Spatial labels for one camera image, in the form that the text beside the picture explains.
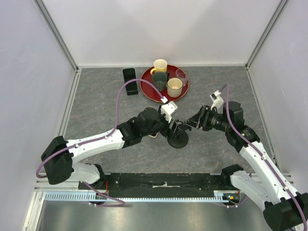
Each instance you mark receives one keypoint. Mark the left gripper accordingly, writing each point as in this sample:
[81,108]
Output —
[175,130]

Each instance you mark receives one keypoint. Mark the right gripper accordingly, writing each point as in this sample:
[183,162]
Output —
[195,121]

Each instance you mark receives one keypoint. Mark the black round suction base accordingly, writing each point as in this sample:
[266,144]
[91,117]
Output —
[178,144]

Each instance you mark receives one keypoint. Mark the pink case smartphone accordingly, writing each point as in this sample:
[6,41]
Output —
[153,135]

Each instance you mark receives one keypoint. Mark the white case smartphone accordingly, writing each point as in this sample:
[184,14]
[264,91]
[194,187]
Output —
[129,74]

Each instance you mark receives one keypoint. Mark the black phone stand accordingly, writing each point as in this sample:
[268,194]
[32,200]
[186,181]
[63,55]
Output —
[132,92]

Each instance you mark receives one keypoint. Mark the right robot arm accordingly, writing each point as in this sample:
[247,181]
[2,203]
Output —
[283,206]

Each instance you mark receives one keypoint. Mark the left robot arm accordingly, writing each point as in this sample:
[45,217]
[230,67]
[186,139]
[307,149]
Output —
[62,159]

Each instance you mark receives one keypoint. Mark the cream faceted cup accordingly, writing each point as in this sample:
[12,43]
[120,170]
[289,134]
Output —
[174,87]

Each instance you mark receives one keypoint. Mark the clear drinking glass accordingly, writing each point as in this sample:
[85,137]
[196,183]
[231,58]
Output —
[180,74]

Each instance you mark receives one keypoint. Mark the dark green mug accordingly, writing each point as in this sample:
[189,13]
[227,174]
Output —
[160,80]

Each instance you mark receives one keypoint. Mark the yellow mug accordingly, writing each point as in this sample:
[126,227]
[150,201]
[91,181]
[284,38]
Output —
[160,65]

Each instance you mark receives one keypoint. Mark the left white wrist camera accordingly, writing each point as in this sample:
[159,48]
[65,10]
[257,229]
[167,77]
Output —
[168,109]

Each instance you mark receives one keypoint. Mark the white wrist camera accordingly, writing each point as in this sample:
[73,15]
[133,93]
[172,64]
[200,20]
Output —
[217,100]
[168,109]

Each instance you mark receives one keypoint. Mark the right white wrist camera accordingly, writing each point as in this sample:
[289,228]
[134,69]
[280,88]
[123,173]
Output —
[217,100]

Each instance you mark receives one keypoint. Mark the grey slotted cable duct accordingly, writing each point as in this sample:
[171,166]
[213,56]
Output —
[93,197]

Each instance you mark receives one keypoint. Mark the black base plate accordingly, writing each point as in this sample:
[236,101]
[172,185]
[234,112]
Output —
[162,185]

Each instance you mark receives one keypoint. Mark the right aluminium frame post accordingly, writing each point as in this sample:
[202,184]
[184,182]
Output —
[266,32]

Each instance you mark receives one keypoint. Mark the aluminium frame post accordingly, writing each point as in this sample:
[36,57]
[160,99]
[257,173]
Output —
[266,32]
[56,33]

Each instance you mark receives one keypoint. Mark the left aluminium frame post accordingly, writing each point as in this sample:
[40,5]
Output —
[56,33]

